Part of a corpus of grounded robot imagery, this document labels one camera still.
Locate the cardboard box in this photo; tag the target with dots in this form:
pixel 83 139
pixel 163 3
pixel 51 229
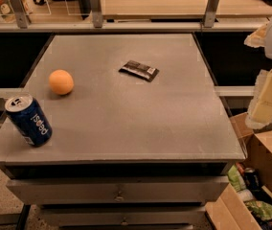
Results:
pixel 229 211

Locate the green chip bag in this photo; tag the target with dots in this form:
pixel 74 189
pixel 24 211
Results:
pixel 260 209

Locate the metal bracket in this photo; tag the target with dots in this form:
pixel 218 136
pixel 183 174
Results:
pixel 210 13
pixel 96 10
pixel 21 16

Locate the lower grey drawer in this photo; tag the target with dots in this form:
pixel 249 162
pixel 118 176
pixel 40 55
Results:
pixel 123 216

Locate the orange fruit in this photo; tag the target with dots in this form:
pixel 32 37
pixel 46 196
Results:
pixel 61 82

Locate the blue pepsi can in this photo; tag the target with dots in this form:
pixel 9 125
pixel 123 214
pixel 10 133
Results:
pixel 27 115

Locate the wooden desk top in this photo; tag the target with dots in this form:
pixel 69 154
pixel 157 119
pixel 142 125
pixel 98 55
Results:
pixel 182 8

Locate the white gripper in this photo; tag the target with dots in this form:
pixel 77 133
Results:
pixel 260 109

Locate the left metal bracket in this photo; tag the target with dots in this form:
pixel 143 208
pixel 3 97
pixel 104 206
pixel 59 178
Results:
pixel 21 16

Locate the grey drawer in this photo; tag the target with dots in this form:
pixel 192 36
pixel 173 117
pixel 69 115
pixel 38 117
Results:
pixel 123 216
pixel 195 189

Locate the black rxbar chocolate wrapper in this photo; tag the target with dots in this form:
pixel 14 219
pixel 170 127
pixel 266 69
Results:
pixel 139 70

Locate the grey drawer cabinet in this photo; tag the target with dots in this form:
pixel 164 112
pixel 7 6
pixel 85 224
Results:
pixel 113 124

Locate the right metal bracket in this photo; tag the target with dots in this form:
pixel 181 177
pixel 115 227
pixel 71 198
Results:
pixel 210 13

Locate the dark can in box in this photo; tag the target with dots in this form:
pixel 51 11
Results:
pixel 251 179

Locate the middle metal bracket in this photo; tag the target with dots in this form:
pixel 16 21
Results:
pixel 96 10

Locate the green snack bag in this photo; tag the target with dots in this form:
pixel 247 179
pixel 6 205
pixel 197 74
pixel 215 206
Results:
pixel 235 179

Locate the upper grey drawer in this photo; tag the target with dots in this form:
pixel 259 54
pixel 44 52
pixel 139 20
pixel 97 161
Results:
pixel 195 189

